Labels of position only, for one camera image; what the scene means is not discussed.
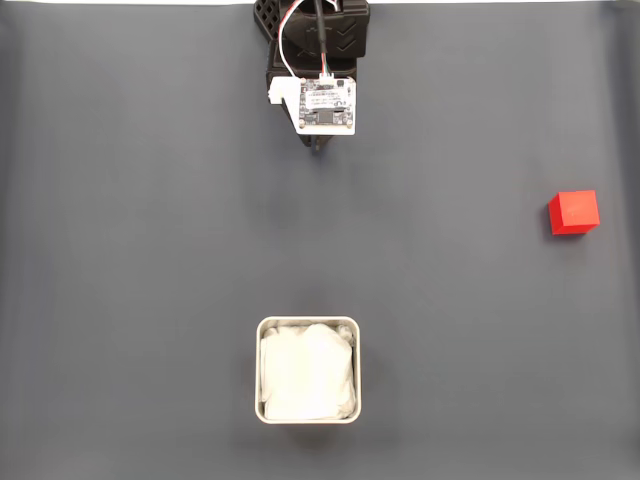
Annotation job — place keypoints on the square metal box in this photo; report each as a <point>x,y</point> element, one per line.
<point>258,370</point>

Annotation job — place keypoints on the white cloth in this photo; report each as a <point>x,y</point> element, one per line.
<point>307,372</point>

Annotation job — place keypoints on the dark grey table mat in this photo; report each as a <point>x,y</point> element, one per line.
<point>150,225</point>

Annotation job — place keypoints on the camera board on white mount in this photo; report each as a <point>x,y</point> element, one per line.
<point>327,105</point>

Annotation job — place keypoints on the red cube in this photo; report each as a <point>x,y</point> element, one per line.
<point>575,212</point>

